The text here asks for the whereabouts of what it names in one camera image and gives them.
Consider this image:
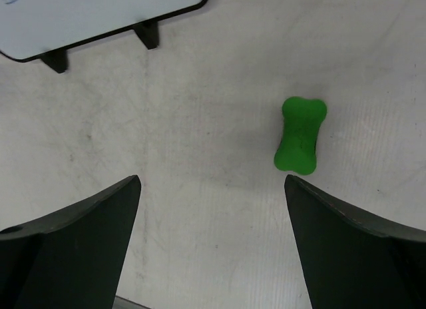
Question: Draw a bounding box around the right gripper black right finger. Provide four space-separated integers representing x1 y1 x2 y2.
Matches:
284 175 425 308

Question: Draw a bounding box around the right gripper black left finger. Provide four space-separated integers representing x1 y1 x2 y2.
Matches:
1 175 141 308

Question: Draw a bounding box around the green bone-shaped eraser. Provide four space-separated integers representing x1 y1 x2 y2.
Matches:
274 97 327 176

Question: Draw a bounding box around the black-framed whiteboard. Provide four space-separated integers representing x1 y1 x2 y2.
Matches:
1 0 207 62

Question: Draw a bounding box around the black wire whiteboard stand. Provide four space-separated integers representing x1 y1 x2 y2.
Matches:
39 23 160 74

